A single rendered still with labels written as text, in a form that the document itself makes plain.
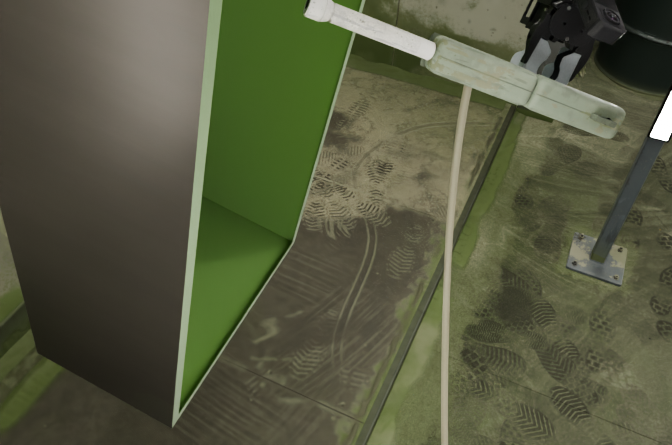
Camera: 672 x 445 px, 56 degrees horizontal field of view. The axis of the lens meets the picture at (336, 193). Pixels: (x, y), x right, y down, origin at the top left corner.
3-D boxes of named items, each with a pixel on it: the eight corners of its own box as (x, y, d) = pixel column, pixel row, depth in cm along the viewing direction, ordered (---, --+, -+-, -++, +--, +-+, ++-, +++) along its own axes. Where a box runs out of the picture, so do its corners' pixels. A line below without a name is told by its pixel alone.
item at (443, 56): (557, 77, 108) (639, 116, 88) (544, 102, 110) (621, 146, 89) (294, -30, 93) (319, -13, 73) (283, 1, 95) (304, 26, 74)
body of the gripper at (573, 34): (556, 43, 96) (596, -35, 92) (586, 56, 88) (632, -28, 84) (515, 26, 93) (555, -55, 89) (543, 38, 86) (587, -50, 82)
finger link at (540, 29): (535, 70, 91) (571, 16, 88) (541, 74, 89) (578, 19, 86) (511, 55, 89) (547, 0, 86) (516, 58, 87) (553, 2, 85)
